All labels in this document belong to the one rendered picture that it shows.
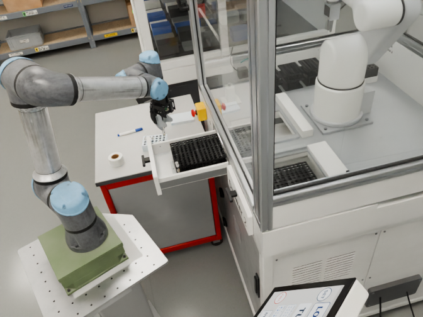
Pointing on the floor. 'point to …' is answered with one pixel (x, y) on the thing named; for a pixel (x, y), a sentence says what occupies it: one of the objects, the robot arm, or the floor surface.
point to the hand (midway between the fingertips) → (161, 126)
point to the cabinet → (331, 260)
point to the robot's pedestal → (134, 305)
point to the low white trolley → (113, 202)
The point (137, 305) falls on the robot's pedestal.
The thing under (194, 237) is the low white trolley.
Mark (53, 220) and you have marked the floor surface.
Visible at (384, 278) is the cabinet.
